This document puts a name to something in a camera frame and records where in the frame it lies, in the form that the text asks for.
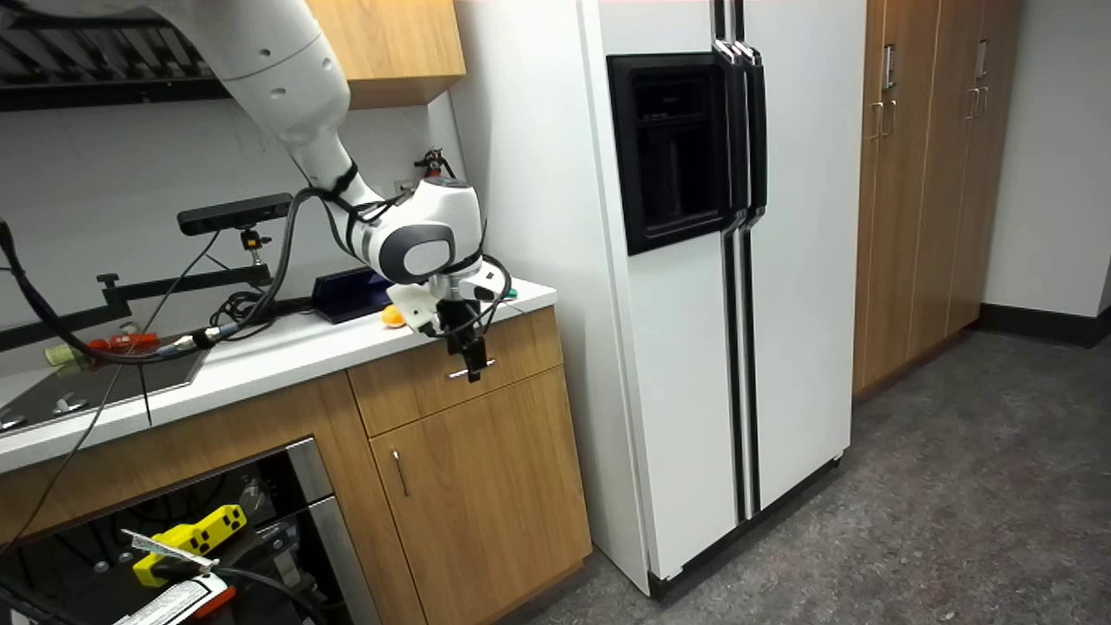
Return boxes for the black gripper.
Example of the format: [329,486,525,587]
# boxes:
[435,292,494,381]

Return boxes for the wooden drawer with metal handle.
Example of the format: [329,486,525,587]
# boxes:
[342,306,569,441]

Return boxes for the dark blue box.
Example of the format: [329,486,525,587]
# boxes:
[308,266,395,328]

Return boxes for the wooden base cabinet door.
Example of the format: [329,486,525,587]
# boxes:
[368,365,598,625]

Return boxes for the dark red black fixture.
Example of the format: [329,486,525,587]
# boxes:
[412,147,463,189]

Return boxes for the black fridge ice dispenser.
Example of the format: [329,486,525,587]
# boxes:
[603,46,746,262]

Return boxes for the wooden base cabinet unit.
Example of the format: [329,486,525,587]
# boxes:
[0,306,598,625]

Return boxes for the white two-door refrigerator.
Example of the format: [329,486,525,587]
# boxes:
[448,0,872,609]

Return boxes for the yellow tri-tap power plug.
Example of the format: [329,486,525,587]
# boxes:
[129,499,249,589]

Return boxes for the small red orange item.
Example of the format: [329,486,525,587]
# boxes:
[83,331,165,357]

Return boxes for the black flat mat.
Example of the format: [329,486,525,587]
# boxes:
[0,344,213,435]

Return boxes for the white red device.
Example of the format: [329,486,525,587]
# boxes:
[111,526,242,625]

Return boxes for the small green item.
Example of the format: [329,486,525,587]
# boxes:
[40,340,87,373]

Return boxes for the tall wooden cupboard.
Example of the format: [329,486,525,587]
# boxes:
[852,0,1028,402]

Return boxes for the black baseboard strip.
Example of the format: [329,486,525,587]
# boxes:
[975,302,1111,352]

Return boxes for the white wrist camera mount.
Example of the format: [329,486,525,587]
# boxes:
[399,254,513,344]

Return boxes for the black stereo camera bar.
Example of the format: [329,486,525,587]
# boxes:
[172,191,297,241]

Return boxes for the wooden wall cabinet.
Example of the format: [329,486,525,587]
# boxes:
[305,0,470,110]

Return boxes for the black wall rack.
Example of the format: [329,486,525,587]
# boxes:
[0,8,237,116]

